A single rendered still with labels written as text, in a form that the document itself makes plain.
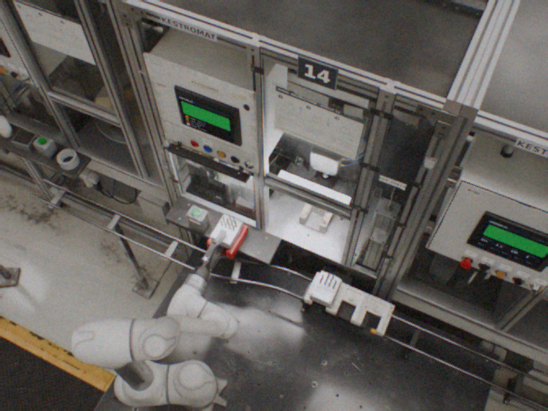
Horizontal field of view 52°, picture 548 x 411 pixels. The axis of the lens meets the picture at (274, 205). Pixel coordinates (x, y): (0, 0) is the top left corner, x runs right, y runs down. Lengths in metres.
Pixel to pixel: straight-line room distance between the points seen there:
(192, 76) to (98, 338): 0.89
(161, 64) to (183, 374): 1.18
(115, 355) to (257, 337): 0.96
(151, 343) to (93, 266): 1.97
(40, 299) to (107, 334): 1.91
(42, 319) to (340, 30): 2.56
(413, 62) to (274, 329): 1.43
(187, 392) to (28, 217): 2.05
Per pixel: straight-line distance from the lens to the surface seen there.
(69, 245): 3.81
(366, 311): 2.54
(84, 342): 1.86
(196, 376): 2.33
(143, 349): 1.78
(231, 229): 2.49
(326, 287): 2.46
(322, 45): 1.73
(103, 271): 3.66
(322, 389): 2.59
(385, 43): 1.76
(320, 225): 2.54
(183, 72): 1.95
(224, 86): 1.89
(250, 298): 2.71
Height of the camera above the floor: 3.19
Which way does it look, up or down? 59 degrees down
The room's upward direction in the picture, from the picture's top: straight up
